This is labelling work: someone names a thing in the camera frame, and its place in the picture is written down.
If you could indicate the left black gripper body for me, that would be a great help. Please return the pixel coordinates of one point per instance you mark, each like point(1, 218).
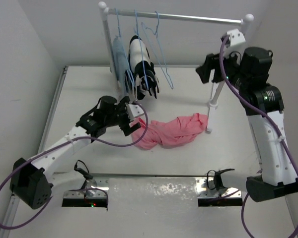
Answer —
point(119, 117)

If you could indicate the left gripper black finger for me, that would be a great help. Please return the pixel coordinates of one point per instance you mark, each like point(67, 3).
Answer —
point(129, 129)
point(123, 102)

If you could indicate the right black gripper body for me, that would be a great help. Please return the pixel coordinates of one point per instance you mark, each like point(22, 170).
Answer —
point(238, 79)

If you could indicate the pink t shirt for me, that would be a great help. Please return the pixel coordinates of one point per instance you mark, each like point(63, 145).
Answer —
point(177, 132)

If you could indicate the blue wire hanger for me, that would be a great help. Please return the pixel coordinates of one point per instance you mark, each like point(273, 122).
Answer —
point(163, 65)

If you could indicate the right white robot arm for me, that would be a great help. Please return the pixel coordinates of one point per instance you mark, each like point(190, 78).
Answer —
point(266, 121)

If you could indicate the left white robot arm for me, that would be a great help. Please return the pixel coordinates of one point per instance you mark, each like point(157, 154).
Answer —
point(34, 181)

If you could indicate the blue hanger with striped garment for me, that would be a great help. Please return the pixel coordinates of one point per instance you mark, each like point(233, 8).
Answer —
point(137, 29)

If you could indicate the black and white hanging garment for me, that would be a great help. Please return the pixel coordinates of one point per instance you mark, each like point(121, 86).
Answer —
point(139, 90)

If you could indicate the light blue hanging garment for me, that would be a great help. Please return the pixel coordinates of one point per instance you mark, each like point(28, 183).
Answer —
point(121, 66)

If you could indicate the white clothes rack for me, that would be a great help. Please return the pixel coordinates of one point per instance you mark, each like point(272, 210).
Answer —
point(243, 24)

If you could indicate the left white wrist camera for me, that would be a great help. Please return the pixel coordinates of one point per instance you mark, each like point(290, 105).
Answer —
point(134, 111)

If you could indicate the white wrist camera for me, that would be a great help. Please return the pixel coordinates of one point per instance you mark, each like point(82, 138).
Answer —
point(233, 38)
point(134, 111)

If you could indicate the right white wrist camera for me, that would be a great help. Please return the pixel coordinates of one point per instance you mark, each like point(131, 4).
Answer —
point(233, 38)

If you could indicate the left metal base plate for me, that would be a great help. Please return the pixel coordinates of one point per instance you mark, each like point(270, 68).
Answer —
point(95, 190)

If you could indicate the metal base plate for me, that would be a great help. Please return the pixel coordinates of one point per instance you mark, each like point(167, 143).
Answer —
point(95, 190)
point(204, 190)

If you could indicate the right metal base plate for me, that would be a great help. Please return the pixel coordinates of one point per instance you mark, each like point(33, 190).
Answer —
point(204, 190)

